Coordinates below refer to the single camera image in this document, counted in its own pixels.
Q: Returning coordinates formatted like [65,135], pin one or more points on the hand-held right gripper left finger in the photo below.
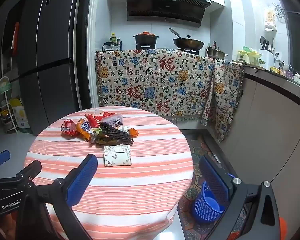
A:
[82,180]

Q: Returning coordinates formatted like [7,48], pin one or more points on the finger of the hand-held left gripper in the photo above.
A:
[31,168]
[0,158]

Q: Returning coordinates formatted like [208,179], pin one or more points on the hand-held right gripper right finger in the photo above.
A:
[215,180]

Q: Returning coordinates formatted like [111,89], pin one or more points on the blue plastic wastebasket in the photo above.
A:
[207,210]

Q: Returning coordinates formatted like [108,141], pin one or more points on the floral tissue pack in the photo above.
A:
[117,156]

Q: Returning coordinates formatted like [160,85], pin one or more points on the clear pastry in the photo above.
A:
[96,131]

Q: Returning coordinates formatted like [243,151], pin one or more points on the round red snack packet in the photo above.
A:
[68,128]

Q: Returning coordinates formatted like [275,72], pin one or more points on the long red snack wrapper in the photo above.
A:
[91,120]

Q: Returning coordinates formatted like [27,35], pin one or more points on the red plastic bag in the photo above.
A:
[100,117]

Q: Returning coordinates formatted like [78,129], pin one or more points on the clear plastic box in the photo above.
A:
[113,121]

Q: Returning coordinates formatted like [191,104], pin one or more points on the yellow orange snack packet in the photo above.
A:
[132,132]

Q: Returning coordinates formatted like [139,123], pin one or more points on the white paper carton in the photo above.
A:
[98,111]

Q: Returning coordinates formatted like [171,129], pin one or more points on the patterned floor mat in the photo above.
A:
[197,150]

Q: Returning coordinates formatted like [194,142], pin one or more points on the yellow cardboard box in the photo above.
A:
[20,112]

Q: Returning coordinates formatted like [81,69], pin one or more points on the orange striped tablecloth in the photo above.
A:
[140,180]

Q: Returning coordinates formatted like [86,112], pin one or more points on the white storage rack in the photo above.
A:
[5,87]

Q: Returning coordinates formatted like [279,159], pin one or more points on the beige base cabinet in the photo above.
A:
[277,130]

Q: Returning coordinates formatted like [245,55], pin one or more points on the small printed blanket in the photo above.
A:
[227,92]

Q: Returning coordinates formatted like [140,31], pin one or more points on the large printed blanket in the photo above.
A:
[152,87]

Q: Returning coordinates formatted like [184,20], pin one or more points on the dark grey refrigerator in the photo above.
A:
[47,55]

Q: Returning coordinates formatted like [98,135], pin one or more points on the red hanging cloth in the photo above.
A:
[15,37]

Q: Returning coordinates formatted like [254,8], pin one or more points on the steel cooking pot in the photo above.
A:
[216,53]

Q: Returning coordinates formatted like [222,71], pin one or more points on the yellow green food container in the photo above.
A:
[247,55]

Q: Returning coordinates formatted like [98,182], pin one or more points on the white knife block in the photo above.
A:
[266,57]

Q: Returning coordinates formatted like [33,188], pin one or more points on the dark wok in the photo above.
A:
[188,43]

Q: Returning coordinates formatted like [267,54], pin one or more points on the dark sauce bottle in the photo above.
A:
[118,44]

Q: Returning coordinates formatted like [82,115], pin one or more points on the black gas stove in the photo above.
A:
[143,46]

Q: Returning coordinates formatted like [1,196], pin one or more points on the metal ladle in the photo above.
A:
[174,32]

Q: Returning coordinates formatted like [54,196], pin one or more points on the black clay pot red lid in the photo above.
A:
[146,40]

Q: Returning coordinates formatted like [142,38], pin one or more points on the hanging paper bag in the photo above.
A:
[270,18]

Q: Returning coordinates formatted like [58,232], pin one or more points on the black range hood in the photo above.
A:
[165,5]

